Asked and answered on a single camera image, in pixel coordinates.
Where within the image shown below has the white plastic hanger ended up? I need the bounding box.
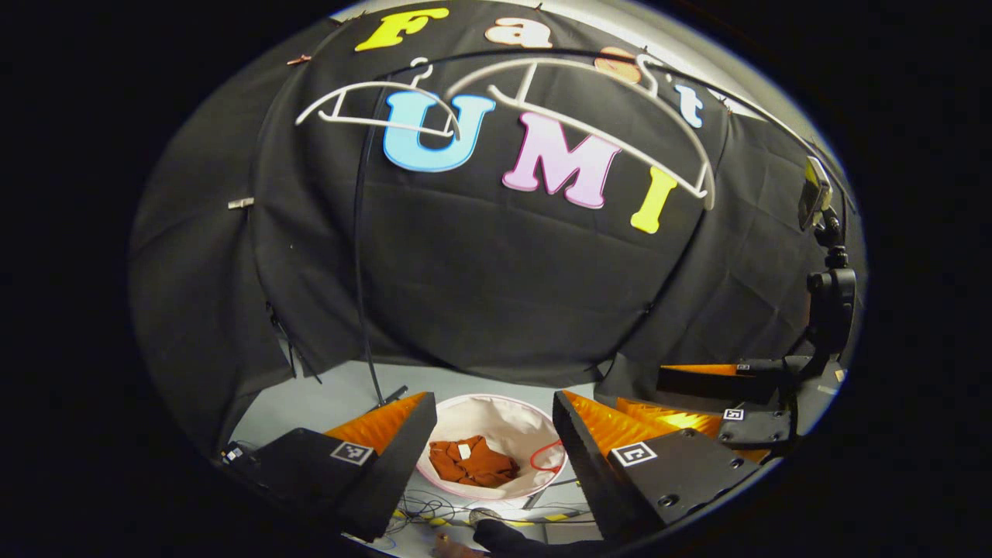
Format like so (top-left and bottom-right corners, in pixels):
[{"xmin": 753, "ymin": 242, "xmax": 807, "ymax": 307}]
[{"xmin": 296, "ymin": 57, "xmax": 463, "ymax": 144}]

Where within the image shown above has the tangled floor cable bundle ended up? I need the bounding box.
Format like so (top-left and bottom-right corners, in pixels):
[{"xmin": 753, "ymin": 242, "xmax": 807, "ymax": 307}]
[{"xmin": 384, "ymin": 492, "xmax": 467, "ymax": 545}]

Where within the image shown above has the white laundry hamper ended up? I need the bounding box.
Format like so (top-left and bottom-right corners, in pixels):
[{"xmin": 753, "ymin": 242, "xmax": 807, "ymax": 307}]
[{"xmin": 416, "ymin": 393, "xmax": 569, "ymax": 501}]

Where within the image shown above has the orange corduroy jacket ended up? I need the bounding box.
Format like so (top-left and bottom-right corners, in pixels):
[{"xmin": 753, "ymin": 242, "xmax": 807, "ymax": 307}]
[{"xmin": 429, "ymin": 435, "xmax": 521, "ymax": 489}]

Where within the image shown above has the black backdrop cloth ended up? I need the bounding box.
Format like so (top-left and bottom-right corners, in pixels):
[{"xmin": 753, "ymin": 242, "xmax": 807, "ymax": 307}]
[{"xmin": 128, "ymin": 0, "xmax": 861, "ymax": 458}]

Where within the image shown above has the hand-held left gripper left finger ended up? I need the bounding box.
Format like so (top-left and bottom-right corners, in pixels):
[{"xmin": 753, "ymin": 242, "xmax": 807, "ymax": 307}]
[{"xmin": 221, "ymin": 391, "xmax": 439, "ymax": 543}]

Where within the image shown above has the dark floor cable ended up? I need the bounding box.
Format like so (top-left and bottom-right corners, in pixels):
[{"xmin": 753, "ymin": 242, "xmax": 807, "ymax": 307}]
[{"xmin": 524, "ymin": 479, "xmax": 580, "ymax": 511}]

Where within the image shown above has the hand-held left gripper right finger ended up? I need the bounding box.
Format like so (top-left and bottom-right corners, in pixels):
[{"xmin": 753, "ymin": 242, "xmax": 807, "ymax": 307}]
[{"xmin": 552, "ymin": 389, "xmax": 776, "ymax": 543}]

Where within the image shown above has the white hanger with crossbar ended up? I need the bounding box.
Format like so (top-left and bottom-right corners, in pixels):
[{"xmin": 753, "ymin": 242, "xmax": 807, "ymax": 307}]
[{"xmin": 446, "ymin": 53, "xmax": 718, "ymax": 212}]

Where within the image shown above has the black clothes rack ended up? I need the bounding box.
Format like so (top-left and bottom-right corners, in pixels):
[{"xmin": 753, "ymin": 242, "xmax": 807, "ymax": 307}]
[{"xmin": 353, "ymin": 46, "xmax": 857, "ymax": 409}]

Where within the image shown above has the person's dark-clothed leg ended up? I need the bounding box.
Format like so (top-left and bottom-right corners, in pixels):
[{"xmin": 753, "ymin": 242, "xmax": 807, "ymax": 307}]
[{"xmin": 471, "ymin": 518, "xmax": 609, "ymax": 558}]

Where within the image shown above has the yellow black floor tape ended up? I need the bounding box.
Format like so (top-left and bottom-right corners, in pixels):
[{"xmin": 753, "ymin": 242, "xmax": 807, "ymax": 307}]
[{"xmin": 391, "ymin": 508, "xmax": 578, "ymax": 529}]

